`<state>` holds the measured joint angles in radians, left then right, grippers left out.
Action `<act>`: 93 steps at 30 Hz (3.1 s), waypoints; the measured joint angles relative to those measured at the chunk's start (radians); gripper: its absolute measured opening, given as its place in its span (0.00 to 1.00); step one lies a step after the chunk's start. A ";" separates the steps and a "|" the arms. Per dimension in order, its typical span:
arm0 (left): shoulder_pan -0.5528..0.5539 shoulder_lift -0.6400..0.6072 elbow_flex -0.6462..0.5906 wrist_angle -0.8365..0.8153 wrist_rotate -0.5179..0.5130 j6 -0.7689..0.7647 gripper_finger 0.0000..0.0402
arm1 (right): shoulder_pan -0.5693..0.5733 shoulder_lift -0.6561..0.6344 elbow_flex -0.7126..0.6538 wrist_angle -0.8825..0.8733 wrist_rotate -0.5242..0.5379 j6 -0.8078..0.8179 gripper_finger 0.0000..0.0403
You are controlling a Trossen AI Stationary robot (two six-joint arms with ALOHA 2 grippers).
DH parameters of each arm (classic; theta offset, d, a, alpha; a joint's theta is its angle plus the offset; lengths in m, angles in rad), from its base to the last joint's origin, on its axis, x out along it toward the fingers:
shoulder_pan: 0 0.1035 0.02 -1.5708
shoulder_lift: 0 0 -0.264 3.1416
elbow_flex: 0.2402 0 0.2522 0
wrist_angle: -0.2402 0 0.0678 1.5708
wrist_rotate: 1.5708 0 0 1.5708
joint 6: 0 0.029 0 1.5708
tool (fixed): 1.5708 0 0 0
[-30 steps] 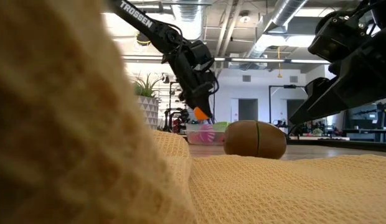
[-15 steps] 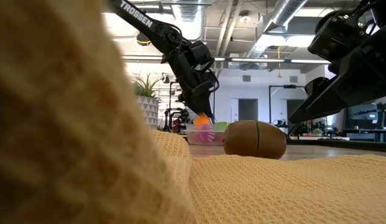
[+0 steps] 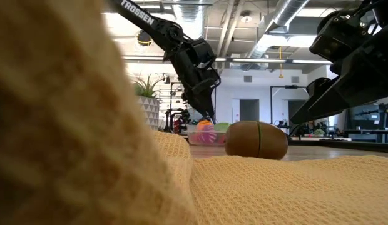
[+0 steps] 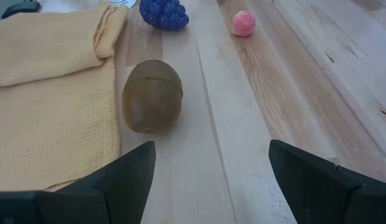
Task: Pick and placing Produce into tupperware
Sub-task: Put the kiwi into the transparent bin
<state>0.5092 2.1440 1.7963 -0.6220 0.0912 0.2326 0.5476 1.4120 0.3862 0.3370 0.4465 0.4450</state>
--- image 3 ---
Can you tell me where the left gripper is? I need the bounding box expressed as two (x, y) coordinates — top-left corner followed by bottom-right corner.
(173, 46), (222, 121)

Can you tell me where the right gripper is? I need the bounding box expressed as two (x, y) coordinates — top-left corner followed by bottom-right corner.
(290, 0), (388, 125)

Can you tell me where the orange toy fruit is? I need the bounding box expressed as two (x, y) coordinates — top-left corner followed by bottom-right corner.
(196, 120), (213, 133)

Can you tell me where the magenta striped toy onion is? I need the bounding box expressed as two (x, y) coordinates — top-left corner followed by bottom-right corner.
(195, 129), (217, 144)

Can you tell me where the clear plastic tupperware container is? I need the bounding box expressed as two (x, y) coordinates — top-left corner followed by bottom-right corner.
(185, 124), (230, 147)

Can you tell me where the black background screen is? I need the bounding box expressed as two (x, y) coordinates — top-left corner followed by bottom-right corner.
(346, 104), (388, 131)

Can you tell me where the grey background door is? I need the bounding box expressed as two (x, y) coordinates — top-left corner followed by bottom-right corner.
(239, 99), (260, 122)

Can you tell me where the brown toy kiwi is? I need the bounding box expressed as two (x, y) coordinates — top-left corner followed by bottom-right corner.
(224, 121), (288, 161)

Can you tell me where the succulent in white patterned pot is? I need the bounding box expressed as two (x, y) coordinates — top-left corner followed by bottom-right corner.
(133, 73), (165, 131)

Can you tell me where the crossbar with strip lights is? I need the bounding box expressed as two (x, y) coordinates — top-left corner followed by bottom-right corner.
(122, 55), (334, 65)

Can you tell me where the black round ceiling fixture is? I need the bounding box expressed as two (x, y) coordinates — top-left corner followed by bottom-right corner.
(136, 29), (153, 47)

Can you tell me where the yellow waffle-weave cloth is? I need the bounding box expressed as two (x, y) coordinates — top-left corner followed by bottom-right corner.
(189, 155), (388, 225)
(0, 0), (198, 225)

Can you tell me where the black background station frame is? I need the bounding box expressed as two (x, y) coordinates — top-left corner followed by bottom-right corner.
(270, 84), (310, 126)
(170, 81), (217, 126)

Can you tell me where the yellow hanging cord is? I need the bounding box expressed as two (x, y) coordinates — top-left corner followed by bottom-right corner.
(278, 46), (284, 79)

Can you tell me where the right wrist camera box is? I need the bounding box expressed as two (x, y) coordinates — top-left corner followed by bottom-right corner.
(309, 12), (370, 63)

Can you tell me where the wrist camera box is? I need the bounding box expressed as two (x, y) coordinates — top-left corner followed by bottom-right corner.
(309, 12), (370, 63)
(190, 39), (217, 68)

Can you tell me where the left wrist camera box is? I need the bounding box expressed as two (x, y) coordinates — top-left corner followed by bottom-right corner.
(190, 39), (217, 68)

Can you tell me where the silver spiral ventilation duct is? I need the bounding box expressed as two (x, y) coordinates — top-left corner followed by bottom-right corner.
(243, 0), (310, 71)
(173, 0), (208, 41)

